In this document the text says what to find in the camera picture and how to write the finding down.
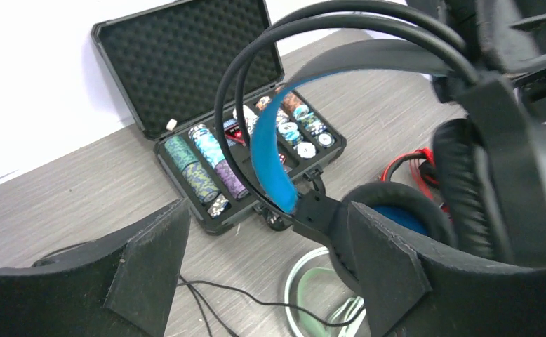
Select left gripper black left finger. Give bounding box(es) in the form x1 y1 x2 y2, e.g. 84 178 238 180
0 199 190 336

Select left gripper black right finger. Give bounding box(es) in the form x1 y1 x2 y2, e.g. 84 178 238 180
348 203 546 336

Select black headphone cable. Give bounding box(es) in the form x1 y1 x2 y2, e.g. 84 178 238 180
31 242 367 337

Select mint green headphones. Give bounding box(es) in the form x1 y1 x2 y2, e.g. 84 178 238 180
281 247 370 336

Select red headphones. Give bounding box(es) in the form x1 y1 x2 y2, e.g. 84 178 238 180
378 147 440 204

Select blue black headphones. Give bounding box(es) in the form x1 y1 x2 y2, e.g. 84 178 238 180
214 1 546 269

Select black poker chip case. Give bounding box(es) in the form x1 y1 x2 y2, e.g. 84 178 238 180
91 0 348 237

